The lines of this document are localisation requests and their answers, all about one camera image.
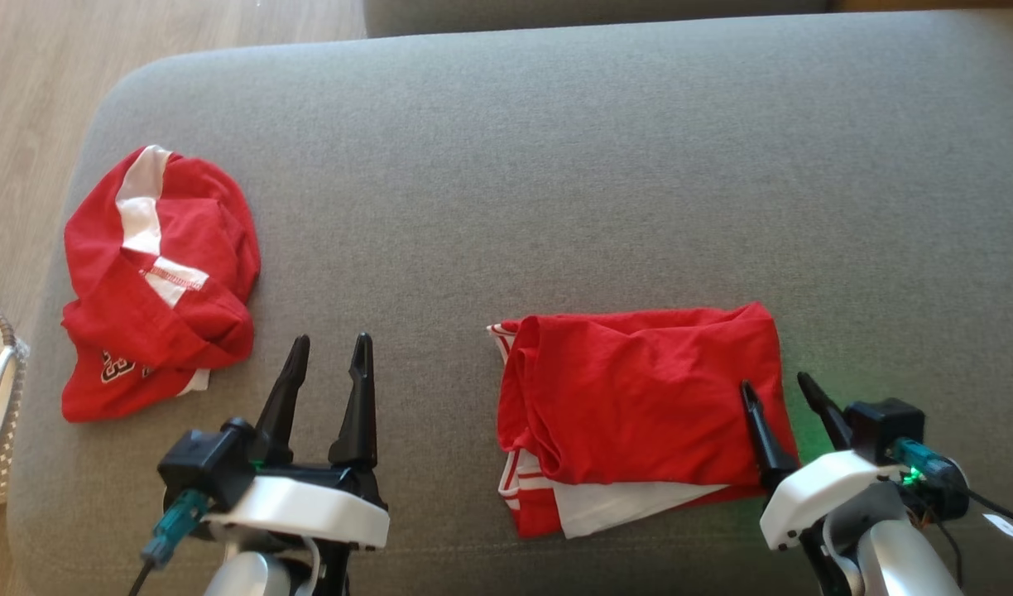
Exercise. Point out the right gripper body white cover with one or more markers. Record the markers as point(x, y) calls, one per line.
point(821, 488)

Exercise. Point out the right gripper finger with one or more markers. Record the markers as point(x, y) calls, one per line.
point(767, 447)
point(829, 414)

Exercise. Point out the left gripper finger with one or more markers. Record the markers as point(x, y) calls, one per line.
point(281, 414)
point(357, 414)

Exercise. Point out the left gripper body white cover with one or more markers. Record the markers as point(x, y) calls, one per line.
point(308, 505)

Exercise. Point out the red basketball jersey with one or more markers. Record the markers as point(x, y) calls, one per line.
point(639, 389)

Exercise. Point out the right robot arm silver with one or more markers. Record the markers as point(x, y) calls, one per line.
point(895, 555)

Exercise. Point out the white woven laundry basket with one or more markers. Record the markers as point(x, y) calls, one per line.
point(2, 430)

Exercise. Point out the large grey sofa seat cushion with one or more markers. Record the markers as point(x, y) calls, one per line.
point(556, 207)

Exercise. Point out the grey sofa back cushion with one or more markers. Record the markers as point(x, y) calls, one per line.
point(597, 15)

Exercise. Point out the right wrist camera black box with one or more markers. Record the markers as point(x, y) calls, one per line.
point(887, 426)

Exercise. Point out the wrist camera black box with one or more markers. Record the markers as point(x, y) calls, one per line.
point(887, 426)
point(204, 463)

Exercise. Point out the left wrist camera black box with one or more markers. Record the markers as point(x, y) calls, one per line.
point(204, 463)

